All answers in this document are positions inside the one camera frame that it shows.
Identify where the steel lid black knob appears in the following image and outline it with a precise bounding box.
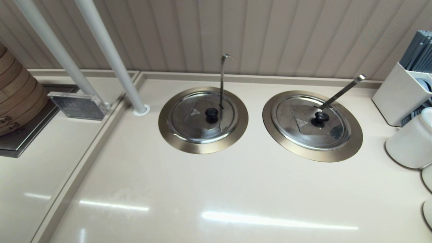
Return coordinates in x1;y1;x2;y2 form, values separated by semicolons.
271;95;352;151
168;92;239;144

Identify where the bamboo steamer stack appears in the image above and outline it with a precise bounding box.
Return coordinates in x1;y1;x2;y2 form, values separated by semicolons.
0;42;49;137

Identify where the white ceramic jar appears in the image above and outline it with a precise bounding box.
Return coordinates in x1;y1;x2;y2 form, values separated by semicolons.
385;107;432;170

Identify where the white utensil holder box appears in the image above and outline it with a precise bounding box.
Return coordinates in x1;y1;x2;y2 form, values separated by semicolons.
371;62;432;128

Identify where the steel ladle handle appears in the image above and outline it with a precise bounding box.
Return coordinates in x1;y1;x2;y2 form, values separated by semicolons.
317;74;367;111
219;53;234;110

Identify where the grey chopsticks bundle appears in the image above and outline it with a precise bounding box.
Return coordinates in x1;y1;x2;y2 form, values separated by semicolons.
399;30;432;127

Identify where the white metal pole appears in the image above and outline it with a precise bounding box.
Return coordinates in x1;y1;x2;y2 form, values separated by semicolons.
74;0;151;117
13;0;111;110

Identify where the clear acrylic sign block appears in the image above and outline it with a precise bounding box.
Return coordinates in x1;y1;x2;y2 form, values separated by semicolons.
47;92;111;121

